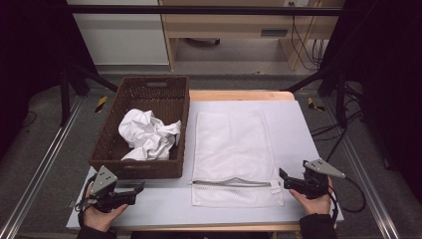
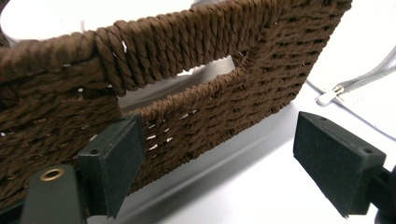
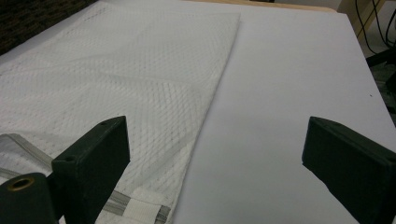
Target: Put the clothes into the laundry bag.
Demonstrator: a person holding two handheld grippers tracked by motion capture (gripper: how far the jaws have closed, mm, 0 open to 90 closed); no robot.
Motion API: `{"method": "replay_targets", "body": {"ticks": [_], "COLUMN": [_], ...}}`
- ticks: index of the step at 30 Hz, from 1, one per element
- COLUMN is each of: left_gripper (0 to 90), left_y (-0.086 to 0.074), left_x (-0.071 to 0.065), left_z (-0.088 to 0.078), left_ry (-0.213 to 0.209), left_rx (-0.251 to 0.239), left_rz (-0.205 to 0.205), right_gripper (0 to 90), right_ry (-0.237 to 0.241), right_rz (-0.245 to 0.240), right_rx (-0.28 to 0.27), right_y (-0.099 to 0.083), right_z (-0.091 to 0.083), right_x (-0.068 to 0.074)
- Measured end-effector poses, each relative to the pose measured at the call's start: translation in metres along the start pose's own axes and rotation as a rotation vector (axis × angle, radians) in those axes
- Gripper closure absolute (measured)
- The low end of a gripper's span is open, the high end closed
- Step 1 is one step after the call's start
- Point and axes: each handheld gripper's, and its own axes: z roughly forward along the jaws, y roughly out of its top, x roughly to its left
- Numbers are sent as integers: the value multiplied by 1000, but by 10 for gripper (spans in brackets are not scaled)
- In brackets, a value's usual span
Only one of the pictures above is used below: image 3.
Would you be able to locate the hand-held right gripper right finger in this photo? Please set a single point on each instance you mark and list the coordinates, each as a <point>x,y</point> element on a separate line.
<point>351,165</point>

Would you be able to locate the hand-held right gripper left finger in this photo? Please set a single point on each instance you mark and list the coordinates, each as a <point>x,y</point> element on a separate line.
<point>93,161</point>

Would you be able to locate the white mesh laundry bag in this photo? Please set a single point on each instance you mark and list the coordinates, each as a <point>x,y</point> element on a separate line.
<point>124,77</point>

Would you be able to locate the black metal stand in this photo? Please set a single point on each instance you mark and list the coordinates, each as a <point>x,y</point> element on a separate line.
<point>383,57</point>

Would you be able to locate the white table board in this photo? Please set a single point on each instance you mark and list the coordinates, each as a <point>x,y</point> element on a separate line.
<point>280,77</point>

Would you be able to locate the brown wicker basket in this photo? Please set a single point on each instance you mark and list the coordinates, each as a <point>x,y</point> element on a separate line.
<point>31,18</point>

